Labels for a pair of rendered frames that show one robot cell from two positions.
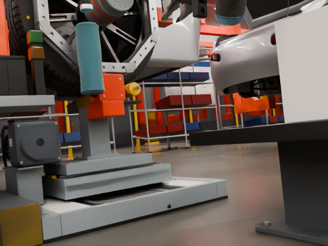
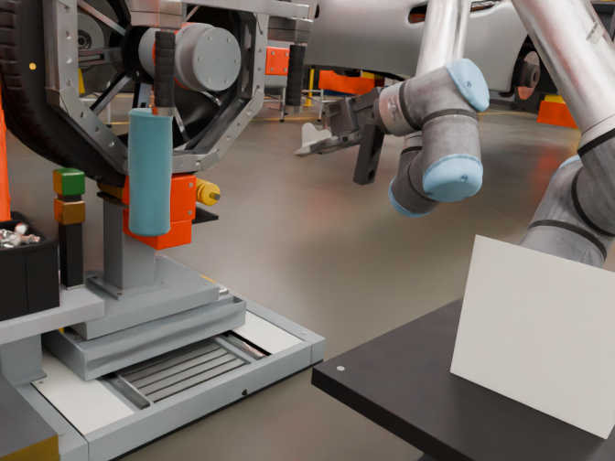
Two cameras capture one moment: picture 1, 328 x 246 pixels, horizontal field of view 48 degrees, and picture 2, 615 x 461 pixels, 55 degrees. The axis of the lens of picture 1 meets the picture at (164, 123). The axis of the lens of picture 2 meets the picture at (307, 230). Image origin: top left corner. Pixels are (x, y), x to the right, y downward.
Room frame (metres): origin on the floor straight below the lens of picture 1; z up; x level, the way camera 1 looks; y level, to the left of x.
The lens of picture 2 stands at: (0.12, 0.20, 0.89)
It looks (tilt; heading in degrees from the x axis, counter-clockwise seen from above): 17 degrees down; 347
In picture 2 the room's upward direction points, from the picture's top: 6 degrees clockwise
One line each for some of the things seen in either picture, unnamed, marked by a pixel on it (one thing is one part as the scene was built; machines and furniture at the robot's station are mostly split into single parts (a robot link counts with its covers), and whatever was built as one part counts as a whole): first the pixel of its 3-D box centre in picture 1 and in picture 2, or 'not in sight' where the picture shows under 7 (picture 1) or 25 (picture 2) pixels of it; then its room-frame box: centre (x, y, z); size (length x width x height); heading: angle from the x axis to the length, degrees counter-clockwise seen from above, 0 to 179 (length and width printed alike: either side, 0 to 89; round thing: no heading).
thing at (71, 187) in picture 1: (104, 177); (137, 312); (1.69, 0.29, 0.13); 0.50 x 0.36 x 0.10; 125
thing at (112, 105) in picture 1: (104, 97); (157, 205); (1.57, 0.24, 0.48); 0.16 x 0.12 x 0.17; 35
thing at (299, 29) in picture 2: not in sight; (289, 29); (1.47, -0.04, 0.93); 0.09 x 0.05 x 0.05; 35
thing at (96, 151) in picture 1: (94, 136); (129, 251); (1.68, 0.32, 0.32); 0.40 x 0.30 x 0.28; 125
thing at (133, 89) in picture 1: (121, 92); (183, 184); (1.69, 0.18, 0.51); 0.29 x 0.06 x 0.06; 35
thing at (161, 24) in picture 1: (160, 17); (269, 60); (1.72, -0.03, 0.85); 0.09 x 0.08 x 0.07; 125
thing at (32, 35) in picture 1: (34, 38); (69, 181); (1.14, 0.37, 0.64); 0.04 x 0.04 x 0.04; 35
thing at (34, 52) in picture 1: (36, 53); (70, 210); (1.14, 0.37, 0.59); 0.04 x 0.04 x 0.04; 35
